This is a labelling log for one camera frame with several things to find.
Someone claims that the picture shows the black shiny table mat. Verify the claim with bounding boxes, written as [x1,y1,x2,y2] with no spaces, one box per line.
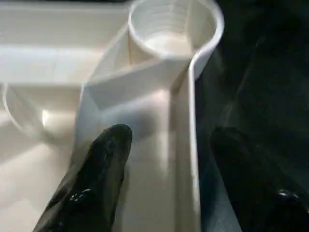
[193,0,309,232]

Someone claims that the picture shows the white plastic table top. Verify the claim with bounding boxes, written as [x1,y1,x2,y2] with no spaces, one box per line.
[0,0,225,232]

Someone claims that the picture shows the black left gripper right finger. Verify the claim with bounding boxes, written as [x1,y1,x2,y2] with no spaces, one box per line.
[209,126,309,232]

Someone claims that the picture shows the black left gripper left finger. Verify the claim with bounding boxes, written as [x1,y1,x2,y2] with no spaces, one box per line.
[32,124,133,232]

